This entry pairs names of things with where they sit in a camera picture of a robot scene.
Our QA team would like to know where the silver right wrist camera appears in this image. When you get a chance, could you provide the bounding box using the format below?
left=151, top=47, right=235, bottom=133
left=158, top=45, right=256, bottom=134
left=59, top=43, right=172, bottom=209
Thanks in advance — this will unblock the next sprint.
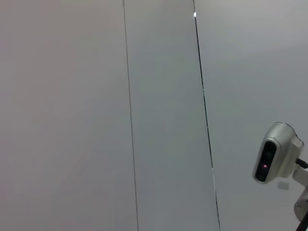
left=252, top=121, right=304, bottom=185

